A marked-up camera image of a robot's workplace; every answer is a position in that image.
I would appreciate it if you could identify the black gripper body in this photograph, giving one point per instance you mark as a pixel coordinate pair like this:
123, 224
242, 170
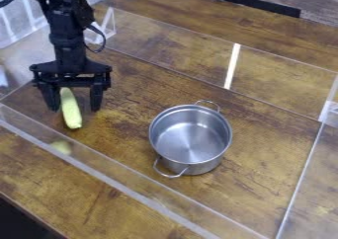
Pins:
72, 69

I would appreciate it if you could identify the clear acrylic barrier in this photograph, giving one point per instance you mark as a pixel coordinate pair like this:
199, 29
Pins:
185, 210

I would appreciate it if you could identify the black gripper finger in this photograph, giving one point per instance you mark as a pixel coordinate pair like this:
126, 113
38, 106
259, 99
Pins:
51, 95
95, 97

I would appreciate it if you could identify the stainless steel pot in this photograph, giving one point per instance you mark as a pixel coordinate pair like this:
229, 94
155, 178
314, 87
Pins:
190, 136

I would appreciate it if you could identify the black bar on table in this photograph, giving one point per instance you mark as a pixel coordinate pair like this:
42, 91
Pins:
269, 6

